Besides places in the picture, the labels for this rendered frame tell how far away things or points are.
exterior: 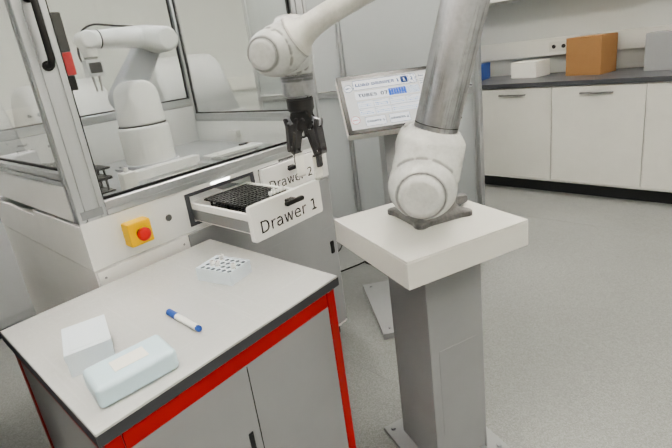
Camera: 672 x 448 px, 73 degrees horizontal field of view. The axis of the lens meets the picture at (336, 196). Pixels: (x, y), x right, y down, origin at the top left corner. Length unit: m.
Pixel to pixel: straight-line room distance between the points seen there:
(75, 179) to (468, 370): 1.26
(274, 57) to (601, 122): 3.12
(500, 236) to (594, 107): 2.72
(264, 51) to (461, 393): 1.14
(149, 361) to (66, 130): 0.71
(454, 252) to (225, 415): 0.63
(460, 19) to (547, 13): 3.68
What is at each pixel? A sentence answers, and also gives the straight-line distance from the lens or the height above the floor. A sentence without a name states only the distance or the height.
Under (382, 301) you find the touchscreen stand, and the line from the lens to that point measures 2.49.
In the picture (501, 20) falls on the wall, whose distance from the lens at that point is 4.84.
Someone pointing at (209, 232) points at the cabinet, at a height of 0.77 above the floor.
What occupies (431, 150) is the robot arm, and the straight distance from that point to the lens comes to 1.01.
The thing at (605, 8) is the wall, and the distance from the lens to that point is 4.55.
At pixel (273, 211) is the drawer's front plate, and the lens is 1.36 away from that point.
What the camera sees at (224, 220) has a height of 0.86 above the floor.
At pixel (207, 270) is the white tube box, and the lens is 1.29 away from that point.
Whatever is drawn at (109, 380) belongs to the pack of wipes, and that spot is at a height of 0.80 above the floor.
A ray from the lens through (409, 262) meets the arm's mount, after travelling 1.07.
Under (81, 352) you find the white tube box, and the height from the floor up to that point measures 0.81.
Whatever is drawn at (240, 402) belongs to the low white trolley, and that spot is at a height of 0.61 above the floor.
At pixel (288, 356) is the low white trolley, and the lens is 1.17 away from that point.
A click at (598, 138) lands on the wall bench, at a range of 3.91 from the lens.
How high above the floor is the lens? 1.31
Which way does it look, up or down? 17 degrees down
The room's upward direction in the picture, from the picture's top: 8 degrees counter-clockwise
